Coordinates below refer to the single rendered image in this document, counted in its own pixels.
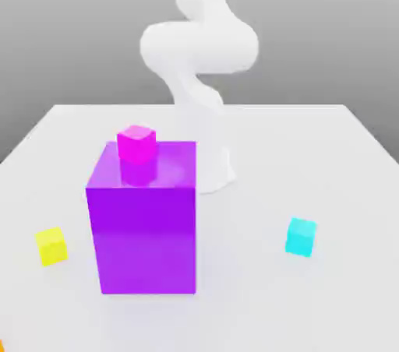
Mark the small magenta cube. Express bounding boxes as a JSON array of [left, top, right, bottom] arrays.
[[116, 124, 157, 166]]

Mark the small cyan cube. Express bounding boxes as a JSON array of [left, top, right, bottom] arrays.
[[284, 216, 318, 259]]

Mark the small yellow cube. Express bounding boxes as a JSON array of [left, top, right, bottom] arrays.
[[34, 227, 69, 267]]

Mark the large purple box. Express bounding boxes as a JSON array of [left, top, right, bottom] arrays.
[[85, 140, 197, 296]]

